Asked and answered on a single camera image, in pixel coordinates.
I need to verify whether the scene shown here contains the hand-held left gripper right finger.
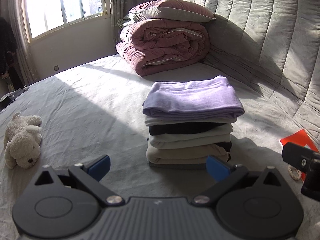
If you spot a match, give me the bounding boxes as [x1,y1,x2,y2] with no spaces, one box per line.
[192,155,287,205]

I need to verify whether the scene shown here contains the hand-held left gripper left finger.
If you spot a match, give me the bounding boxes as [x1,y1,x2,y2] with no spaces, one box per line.
[34,154,125,205]

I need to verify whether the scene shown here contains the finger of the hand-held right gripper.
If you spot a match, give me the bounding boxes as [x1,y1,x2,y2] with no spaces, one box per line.
[282,142,316,174]

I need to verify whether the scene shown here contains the purple long-sleeve shirt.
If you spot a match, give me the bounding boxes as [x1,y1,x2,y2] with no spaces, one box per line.
[142,75,245,123]

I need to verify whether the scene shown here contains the hanging dark clothes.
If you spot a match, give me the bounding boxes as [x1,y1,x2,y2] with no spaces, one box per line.
[0,17,18,75]

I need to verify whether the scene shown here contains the orange book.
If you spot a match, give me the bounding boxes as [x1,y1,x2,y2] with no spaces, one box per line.
[279,129,320,183]

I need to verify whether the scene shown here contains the folded beige garment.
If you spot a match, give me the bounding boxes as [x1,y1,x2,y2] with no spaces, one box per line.
[146,141,233,165]

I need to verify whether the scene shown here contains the folded white garment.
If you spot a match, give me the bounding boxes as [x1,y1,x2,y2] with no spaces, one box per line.
[147,124,233,149]

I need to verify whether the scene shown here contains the folded black garment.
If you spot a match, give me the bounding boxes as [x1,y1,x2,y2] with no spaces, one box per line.
[149,121,227,135]

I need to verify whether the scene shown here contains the folded cream garment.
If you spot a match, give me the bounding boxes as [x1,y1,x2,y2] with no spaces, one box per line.
[144,115,233,127]

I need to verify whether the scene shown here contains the white plush dog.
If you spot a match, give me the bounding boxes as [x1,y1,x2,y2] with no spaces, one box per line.
[3,112,43,169]

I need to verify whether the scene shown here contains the grey patterned curtain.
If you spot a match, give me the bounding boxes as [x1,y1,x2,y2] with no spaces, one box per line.
[6,0,40,85]
[109,0,132,44]

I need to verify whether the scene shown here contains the grey quilted headboard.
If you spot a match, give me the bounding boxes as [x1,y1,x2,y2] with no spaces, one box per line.
[175,0,320,143]

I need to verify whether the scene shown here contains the folded pink quilt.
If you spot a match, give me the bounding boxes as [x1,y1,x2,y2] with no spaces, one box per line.
[116,18,210,77]

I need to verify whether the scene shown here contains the floral patterned bedding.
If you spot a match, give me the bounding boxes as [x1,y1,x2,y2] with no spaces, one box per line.
[117,14,138,32]

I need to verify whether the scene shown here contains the pink and grey pillow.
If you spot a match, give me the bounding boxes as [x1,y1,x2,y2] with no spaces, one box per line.
[129,0,217,23]

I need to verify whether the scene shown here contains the window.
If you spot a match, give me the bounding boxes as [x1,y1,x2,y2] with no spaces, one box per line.
[22,0,108,43]

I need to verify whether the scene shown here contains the braided rope ring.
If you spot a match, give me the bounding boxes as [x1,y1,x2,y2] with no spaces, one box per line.
[287,165,304,180]

